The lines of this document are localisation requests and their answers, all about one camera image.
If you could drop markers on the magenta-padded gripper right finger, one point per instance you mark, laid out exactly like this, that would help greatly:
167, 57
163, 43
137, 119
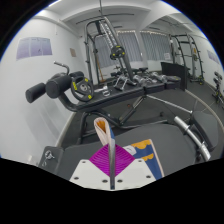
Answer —
124, 161

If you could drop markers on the grey window curtain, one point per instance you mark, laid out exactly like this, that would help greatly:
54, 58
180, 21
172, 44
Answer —
131, 46
155, 45

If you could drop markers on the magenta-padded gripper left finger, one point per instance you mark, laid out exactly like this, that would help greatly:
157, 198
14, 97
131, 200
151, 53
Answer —
100, 163

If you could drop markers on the small purple wall poster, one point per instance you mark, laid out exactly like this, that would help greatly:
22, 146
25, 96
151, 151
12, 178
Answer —
213, 56

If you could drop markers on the small tan wall plaque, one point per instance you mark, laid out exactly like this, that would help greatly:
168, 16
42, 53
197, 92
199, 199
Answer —
73, 52

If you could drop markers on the black yellow-marked weight plate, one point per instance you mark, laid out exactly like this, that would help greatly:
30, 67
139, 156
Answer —
82, 88
117, 52

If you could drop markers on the chrome dumbbells group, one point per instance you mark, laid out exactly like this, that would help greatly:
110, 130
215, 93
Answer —
146, 79

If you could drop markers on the silver barbell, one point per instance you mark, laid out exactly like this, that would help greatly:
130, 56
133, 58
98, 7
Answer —
193, 136

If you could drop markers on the blue cartoon print towel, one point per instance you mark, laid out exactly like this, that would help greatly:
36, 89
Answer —
148, 156

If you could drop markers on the black square seat pad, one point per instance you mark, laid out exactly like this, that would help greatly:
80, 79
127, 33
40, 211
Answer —
58, 160

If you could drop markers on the black upright board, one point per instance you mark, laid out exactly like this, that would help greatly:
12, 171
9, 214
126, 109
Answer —
175, 75

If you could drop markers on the dumbbell storage rack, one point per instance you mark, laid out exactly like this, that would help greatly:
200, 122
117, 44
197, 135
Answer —
218, 90

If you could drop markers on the black roller pad weight bench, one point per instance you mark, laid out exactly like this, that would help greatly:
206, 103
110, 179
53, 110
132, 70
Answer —
113, 98

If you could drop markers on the grey steel power rack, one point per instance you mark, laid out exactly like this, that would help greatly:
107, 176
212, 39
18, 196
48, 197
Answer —
88, 50

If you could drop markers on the black steel squat rack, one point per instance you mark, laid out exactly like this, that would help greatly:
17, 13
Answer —
193, 56

